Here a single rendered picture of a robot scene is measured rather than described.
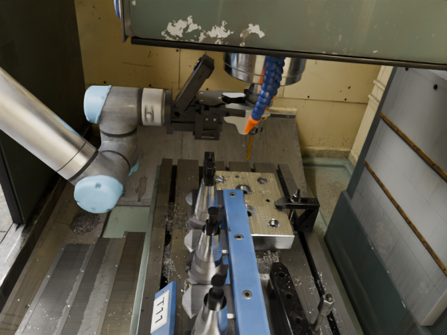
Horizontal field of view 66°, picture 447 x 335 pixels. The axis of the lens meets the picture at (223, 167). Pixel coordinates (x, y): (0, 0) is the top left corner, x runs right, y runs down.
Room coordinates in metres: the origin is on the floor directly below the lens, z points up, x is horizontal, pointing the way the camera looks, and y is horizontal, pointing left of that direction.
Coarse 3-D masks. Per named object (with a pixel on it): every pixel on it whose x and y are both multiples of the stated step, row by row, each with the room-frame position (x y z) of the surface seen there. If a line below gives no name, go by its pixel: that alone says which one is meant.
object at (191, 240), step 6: (192, 234) 0.40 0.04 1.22; (198, 234) 0.41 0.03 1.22; (222, 234) 0.41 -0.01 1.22; (186, 240) 0.39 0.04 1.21; (192, 240) 0.39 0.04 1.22; (222, 240) 0.40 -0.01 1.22; (186, 246) 0.38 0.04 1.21; (192, 246) 0.38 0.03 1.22; (222, 246) 0.39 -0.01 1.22; (228, 252) 0.38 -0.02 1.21
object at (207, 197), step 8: (200, 184) 0.45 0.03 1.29; (216, 184) 0.45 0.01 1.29; (200, 192) 0.44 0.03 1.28; (208, 192) 0.44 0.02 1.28; (216, 192) 0.45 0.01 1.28; (200, 200) 0.44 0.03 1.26; (208, 200) 0.43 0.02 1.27; (216, 200) 0.44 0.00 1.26; (200, 208) 0.43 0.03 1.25; (200, 216) 0.43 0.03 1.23; (208, 216) 0.43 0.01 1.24
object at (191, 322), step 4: (196, 316) 0.25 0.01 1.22; (192, 320) 0.25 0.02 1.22; (228, 320) 0.25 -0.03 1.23; (188, 324) 0.24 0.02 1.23; (192, 324) 0.24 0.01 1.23; (228, 324) 0.25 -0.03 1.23; (232, 324) 0.25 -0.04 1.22; (188, 328) 0.24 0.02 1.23; (192, 328) 0.24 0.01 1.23; (228, 328) 0.25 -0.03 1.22; (232, 328) 0.25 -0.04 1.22; (184, 332) 0.23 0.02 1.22; (188, 332) 0.23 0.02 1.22
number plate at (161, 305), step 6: (162, 294) 0.48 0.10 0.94; (168, 294) 0.47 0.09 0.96; (156, 300) 0.47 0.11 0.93; (162, 300) 0.46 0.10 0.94; (168, 300) 0.45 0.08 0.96; (156, 306) 0.45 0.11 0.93; (162, 306) 0.44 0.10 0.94; (168, 306) 0.44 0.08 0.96; (156, 312) 0.44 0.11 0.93; (162, 312) 0.43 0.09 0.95; (156, 318) 0.42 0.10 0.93; (162, 318) 0.42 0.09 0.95; (156, 324) 0.41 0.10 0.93; (162, 324) 0.40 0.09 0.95
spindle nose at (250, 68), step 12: (228, 60) 0.63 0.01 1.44; (240, 60) 0.60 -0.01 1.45; (252, 60) 0.59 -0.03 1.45; (264, 60) 0.59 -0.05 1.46; (288, 60) 0.60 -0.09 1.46; (300, 60) 0.61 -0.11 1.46; (228, 72) 0.63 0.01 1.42; (240, 72) 0.60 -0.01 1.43; (252, 72) 0.59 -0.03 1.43; (264, 72) 0.59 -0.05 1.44; (288, 72) 0.60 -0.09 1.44; (300, 72) 0.62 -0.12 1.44; (288, 84) 0.61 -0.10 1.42
